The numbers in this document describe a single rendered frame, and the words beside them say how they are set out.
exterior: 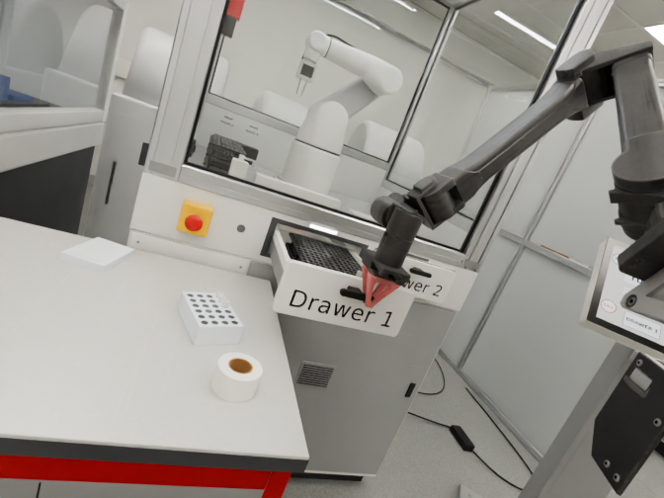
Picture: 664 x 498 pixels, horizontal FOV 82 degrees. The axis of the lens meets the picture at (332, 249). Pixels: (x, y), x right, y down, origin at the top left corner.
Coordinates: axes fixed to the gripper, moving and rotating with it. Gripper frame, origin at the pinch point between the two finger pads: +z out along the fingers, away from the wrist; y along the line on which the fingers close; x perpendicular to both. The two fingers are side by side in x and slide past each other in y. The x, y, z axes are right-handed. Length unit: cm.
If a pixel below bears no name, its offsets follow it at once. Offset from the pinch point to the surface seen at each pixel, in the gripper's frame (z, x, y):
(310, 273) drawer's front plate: -1.5, 12.7, 2.9
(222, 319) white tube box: 10.4, 26.2, -0.7
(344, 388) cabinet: 47, -24, 34
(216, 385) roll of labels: 12.5, 25.9, -15.9
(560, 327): 21, -163, 85
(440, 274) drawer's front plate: -1.2, -36.8, 33.2
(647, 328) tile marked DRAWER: -12, -85, 4
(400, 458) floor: 90, -74, 49
